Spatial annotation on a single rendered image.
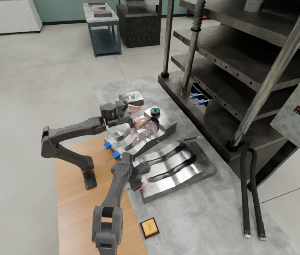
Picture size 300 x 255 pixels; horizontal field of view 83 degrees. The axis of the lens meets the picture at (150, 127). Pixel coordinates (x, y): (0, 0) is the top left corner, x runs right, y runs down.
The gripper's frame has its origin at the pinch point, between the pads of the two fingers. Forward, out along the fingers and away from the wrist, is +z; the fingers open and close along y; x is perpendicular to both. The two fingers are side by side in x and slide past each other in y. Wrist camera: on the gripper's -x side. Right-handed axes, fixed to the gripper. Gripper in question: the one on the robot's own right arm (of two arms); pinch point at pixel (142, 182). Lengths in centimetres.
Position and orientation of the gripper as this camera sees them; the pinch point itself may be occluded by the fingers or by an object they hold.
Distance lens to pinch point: 100.8
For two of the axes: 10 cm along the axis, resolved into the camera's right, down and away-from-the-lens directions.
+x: -8.1, 5.8, 1.1
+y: -3.9, -6.6, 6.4
